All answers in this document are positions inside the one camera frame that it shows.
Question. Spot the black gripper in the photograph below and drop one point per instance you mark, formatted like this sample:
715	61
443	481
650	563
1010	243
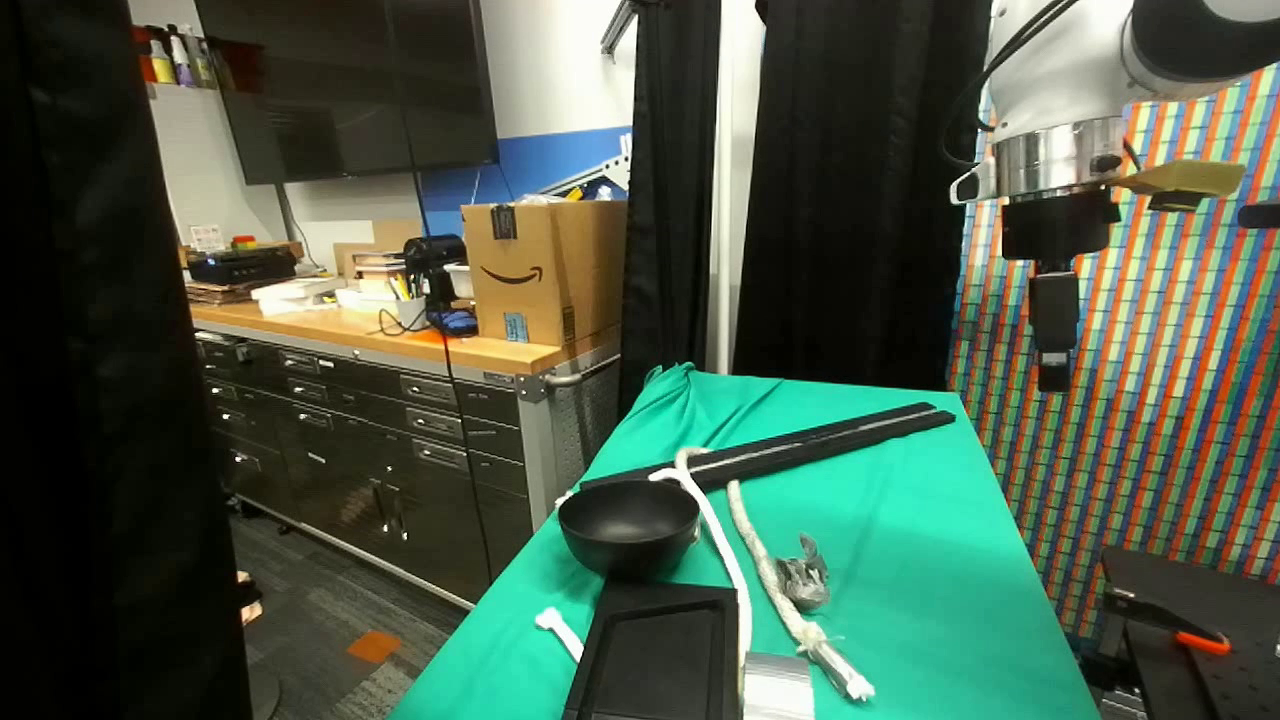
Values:
1060	226

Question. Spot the grey masking tape roll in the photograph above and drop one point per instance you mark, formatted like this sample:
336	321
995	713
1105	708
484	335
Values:
777	689

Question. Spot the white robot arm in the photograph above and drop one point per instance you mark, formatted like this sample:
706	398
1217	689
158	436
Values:
1052	66

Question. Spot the black bowl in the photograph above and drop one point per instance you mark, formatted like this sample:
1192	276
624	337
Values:
624	529

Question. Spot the colourful striped panel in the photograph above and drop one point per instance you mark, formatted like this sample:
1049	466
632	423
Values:
1186	400

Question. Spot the wide black curtain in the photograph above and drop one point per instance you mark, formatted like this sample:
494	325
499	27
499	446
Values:
855	201

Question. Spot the long black bar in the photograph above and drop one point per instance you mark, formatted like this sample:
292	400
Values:
826	436

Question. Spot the green tablecloth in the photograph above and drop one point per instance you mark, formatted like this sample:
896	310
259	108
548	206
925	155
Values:
923	563

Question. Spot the metal binder clip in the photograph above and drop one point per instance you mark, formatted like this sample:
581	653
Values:
807	576

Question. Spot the narrow black curtain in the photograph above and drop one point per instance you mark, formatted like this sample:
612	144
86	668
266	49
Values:
672	201

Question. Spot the black rectangular tray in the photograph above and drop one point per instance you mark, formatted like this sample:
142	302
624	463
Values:
654	653

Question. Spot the brown cardboard box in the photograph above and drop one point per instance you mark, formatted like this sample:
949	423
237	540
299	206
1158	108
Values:
535	282

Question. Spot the small white strip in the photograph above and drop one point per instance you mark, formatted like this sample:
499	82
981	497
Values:
558	630

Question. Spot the black coffee machine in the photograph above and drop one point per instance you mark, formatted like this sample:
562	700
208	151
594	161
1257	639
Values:
430	264

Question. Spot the workbench cabinet with wooden top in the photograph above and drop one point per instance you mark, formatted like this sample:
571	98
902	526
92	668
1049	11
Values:
401	442

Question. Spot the white tray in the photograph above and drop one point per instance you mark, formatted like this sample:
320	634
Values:
299	299

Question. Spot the black case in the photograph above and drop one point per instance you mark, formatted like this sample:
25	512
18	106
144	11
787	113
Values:
240	264

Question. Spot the black wall television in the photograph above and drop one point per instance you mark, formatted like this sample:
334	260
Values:
346	82

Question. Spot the wall shelf with bottles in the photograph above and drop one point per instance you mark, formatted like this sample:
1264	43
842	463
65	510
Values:
172	61

